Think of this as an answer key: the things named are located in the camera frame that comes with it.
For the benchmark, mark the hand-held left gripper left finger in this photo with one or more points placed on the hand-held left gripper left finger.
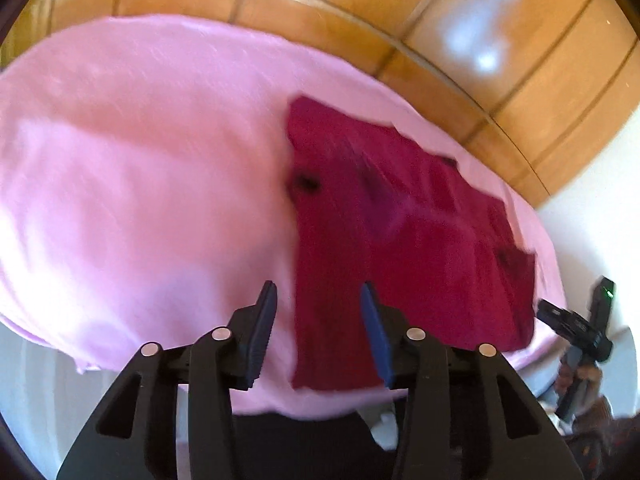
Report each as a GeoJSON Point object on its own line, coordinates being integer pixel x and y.
{"type": "Point", "coordinates": [262, 330]}

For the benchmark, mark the wooden panelled wardrobe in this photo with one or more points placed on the wooden panelled wardrobe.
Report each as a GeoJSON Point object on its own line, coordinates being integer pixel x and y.
{"type": "Point", "coordinates": [500, 85]}

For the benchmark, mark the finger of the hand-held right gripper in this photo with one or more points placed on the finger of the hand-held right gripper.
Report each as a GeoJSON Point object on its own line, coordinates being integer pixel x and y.
{"type": "Point", "coordinates": [560, 320]}

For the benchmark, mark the dark red fleece pants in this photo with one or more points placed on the dark red fleece pants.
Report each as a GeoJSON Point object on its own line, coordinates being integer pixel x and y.
{"type": "Point", "coordinates": [400, 220]}

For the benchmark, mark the pink bedsheet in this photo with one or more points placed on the pink bedsheet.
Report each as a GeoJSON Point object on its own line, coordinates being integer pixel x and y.
{"type": "Point", "coordinates": [125, 185]}

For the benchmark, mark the dark patterned cloth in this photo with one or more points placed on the dark patterned cloth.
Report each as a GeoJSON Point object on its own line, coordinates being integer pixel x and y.
{"type": "Point", "coordinates": [605, 450]}

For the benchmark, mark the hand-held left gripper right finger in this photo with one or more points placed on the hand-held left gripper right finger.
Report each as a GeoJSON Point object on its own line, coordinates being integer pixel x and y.
{"type": "Point", "coordinates": [376, 335]}

